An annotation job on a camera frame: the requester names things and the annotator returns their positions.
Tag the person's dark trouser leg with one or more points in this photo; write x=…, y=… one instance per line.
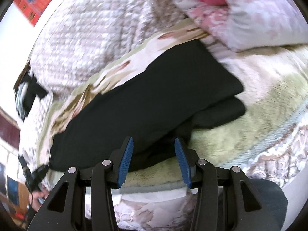
x=274, y=198

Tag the black pants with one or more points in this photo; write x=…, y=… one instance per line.
x=182, y=89

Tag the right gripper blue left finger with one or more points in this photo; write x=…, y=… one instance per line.
x=121, y=159

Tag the green floral plush blanket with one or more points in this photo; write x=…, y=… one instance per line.
x=269, y=141

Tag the pink floral rolled comforter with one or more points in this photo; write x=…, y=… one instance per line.
x=247, y=24

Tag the person's left hand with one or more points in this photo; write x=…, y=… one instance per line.
x=35, y=196

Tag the black garment at bed head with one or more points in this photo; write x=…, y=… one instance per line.
x=25, y=94

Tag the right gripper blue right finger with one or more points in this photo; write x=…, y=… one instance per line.
x=187, y=159

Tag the white quilted bedspread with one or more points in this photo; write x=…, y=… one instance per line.
x=98, y=32

